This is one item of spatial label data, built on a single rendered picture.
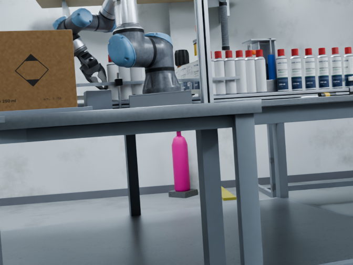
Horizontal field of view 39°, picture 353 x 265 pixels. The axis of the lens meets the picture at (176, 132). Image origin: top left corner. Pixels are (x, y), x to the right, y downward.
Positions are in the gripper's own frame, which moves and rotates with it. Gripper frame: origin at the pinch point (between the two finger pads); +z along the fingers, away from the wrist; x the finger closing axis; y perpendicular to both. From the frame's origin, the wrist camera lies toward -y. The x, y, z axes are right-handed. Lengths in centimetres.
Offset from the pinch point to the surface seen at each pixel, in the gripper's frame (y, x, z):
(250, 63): -2, -64, 27
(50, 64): -41.0, 17.7, -17.8
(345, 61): -1, -109, 53
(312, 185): 128, -115, 152
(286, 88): -2, -73, 46
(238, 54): -1, -61, 20
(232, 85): -2, -50, 30
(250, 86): -1, -58, 36
